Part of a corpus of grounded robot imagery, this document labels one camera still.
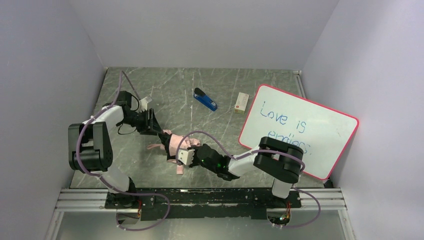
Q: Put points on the pink framed whiteboard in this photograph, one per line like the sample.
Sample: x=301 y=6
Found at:
x=321 y=132

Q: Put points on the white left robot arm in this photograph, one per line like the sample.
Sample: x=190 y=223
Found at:
x=90 y=149

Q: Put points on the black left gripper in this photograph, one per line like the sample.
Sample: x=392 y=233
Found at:
x=147 y=121

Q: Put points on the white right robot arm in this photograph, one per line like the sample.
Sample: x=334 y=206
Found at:
x=281 y=160

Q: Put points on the small white staple box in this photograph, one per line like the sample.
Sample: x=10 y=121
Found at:
x=241 y=103

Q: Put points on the aluminium rail frame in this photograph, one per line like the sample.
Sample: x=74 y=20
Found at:
x=93 y=200

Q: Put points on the blue and black stapler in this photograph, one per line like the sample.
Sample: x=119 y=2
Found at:
x=204 y=99

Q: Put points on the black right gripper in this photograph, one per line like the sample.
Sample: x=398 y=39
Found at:
x=195 y=159

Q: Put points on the pink and black folding umbrella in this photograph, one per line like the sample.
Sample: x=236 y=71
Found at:
x=170 y=143

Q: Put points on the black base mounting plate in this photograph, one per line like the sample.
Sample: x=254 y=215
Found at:
x=192 y=203

